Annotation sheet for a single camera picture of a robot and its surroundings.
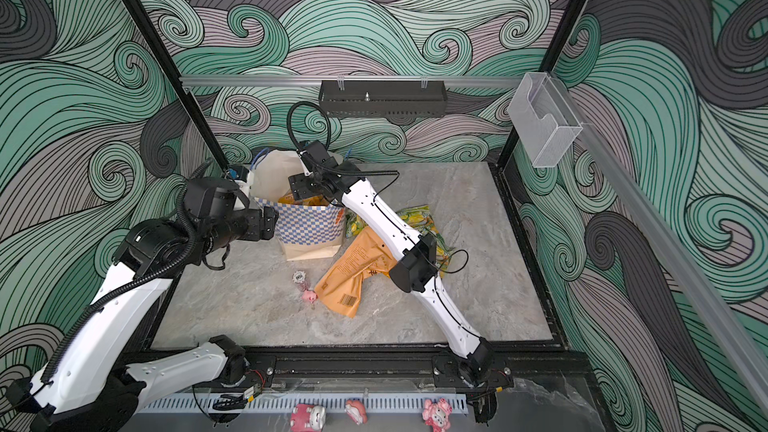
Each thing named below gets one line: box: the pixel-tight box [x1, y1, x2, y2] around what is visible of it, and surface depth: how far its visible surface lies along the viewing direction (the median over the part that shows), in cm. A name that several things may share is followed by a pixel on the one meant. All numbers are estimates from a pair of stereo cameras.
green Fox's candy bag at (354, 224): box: [345, 208, 368, 238], surface depth 99 cm
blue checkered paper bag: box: [251, 150, 345, 261], surface depth 86 cm
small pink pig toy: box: [302, 289, 318, 304], surface depth 85 cm
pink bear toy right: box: [422, 398, 453, 432], surface depth 66 cm
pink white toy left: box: [290, 404, 327, 432], surface depth 65 cm
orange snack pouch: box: [314, 225, 398, 318], surface depth 85 cm
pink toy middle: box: [344, 400, 368, 425], surface depth 65 cm
